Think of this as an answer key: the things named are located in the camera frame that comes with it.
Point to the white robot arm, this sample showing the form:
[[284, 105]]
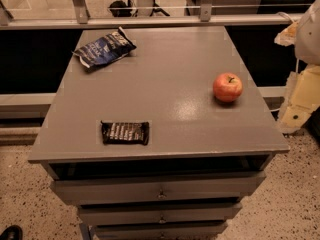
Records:
[[302, 90]]

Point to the middle grey drawer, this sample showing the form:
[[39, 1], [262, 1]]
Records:
[[160, 213]]

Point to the red apple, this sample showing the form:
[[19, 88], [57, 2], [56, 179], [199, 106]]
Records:
[[227, 87]]

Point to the black snack bar wrapper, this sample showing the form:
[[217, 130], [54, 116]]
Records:
[[125, 133]]

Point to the black object behind glass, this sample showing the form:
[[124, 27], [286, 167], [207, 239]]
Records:
[[120, 8]]

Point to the grey drawer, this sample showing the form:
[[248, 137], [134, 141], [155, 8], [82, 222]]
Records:
[[160, 213], [162, 188], [160, 231]]

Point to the bottom grey drawer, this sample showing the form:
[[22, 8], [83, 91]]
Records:
[[160, 231]]

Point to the black shoe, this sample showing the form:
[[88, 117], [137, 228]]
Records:
[[13, 232]]

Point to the blue chip bag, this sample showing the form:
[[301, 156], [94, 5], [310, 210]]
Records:
[[105, 50]]

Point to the grey drawer cabinet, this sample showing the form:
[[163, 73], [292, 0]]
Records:
[[168, 82]]

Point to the metal railing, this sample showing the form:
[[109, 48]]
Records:
[[94, 14]]

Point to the top grey drawer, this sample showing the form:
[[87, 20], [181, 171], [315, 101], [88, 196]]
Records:
[[162, 188]]

